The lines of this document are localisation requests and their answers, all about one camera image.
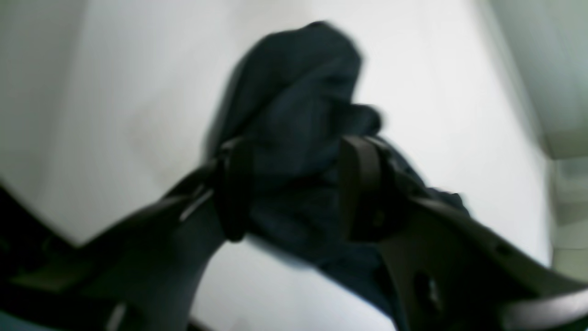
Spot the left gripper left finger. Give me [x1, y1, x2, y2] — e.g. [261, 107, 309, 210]
[1, 138, 253, 331]

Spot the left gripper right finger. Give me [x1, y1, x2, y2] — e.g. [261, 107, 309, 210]
[338, 136, 588, 331]

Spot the dark navy t-shirt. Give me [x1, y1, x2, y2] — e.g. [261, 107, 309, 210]
[202, 21, 471, 331]

